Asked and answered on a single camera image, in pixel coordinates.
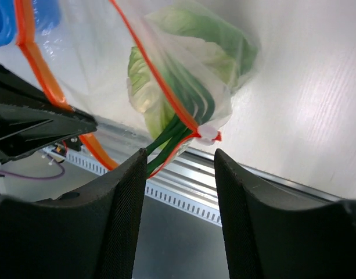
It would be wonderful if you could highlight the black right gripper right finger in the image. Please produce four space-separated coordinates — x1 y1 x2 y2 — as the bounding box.
214 148 356 279

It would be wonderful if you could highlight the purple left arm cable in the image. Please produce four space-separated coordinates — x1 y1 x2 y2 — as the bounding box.
0 162 67 181

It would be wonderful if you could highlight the green lettuce leaf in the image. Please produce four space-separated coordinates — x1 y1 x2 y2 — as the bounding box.
122 1 258 139

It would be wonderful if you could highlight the blue plastic bin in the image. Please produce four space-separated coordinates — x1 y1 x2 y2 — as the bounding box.
0 0 61 47

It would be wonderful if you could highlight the aluminium mounting rail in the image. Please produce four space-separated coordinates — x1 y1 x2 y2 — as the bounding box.
96 121 341 210

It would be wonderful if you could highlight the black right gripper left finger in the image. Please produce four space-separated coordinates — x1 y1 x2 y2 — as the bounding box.
0 149 147 278

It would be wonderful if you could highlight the green onion stalk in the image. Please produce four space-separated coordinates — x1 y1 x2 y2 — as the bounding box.
146 68 215 177

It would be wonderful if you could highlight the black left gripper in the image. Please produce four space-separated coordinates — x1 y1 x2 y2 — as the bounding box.
0 64 97 164

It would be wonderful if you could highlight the clear zip top bag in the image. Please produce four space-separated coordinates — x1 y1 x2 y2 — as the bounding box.
13 1 258 176

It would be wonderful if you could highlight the white slotted cable duct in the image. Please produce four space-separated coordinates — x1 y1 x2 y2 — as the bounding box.
42 146 224 227

